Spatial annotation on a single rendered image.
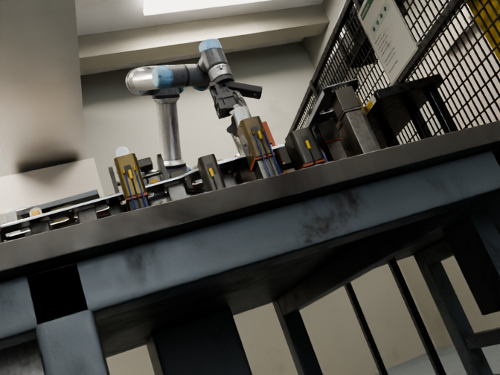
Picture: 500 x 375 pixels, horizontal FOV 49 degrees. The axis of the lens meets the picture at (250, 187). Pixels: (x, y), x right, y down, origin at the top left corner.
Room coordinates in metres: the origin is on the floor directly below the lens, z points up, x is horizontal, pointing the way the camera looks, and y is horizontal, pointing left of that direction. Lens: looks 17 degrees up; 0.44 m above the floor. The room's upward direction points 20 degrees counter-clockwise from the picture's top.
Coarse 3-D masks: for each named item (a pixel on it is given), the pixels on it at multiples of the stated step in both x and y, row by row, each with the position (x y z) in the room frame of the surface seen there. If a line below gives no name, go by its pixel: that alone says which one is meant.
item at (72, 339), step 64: (384, 192) 0.94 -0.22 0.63; (448, 192) 0.98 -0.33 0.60; (128, 256) 0.78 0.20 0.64; (192, 256) 0.81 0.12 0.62; (256, 256) 0.85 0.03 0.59; (384, 256) 1.50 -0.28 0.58; (448, 256) 2.50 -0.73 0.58; (0, 320) 0.71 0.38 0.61; (64, 320) 0.74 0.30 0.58; (448, 320) 2.69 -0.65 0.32
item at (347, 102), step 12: (336, 96) 1.26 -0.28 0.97; (348, 96) 1.26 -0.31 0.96; (336, 108) 1.28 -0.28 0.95; (348, 108) 1.26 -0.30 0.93; (360, 108) 1.27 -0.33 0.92; (348, 120) 1.26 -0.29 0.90; (360, 120) 1.27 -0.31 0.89; (348, 132) 1.29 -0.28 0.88; (360, 132) 1.26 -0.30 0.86; (360, 144) 1.26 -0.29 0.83; (372, 144) 1.27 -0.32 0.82
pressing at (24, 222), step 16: (224, 160) 1.47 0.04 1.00; (240, 160) 1.53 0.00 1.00; (288, 160) 1.69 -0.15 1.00; (176, 176) 1.46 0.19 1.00; (192, 176) 1.52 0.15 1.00; (160, 192) 1.55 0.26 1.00; (192, 192) 1.65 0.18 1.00; (64, 208) 1.38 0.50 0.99; (80, 208) 1.44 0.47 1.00; (16, 224) 1.38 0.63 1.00; (64, 224) 1.52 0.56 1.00
